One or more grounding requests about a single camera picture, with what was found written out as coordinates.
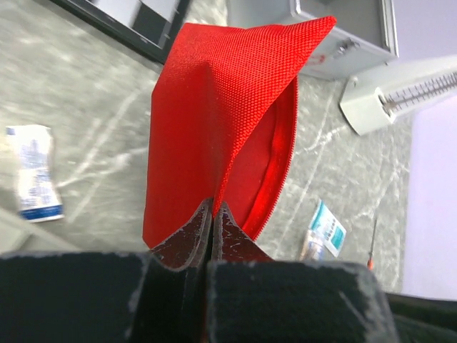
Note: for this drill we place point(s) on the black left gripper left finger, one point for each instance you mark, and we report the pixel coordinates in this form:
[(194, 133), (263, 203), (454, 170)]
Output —
[(153, 296)]

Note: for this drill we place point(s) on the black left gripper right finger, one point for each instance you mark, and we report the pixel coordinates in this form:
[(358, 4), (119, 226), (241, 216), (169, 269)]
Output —
[(253, 298)]

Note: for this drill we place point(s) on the red fabric zipper pouch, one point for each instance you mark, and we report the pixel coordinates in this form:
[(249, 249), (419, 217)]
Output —
[(223, 122)]

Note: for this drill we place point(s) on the clear bag of swabs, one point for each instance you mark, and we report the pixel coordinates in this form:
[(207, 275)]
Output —
[(313, 246)]

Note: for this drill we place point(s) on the teal alcohol wipe packet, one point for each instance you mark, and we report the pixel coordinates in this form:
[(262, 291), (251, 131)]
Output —
[(326, 226)]

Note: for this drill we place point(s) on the grey divided plastic tray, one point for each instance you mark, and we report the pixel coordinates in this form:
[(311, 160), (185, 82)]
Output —
[(18, 234)]

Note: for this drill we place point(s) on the white ointment tube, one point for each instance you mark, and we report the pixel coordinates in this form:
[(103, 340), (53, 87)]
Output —
[(37, 197)]

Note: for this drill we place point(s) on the white metronome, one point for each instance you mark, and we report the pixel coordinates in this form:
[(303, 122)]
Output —
[(377, 97)]

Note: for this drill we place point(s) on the black and white chessboard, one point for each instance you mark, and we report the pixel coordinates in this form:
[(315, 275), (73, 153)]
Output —
[(147, 27)]

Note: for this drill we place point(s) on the grey metal first-aid case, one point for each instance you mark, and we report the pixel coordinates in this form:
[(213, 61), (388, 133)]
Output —
[(363, 37)]

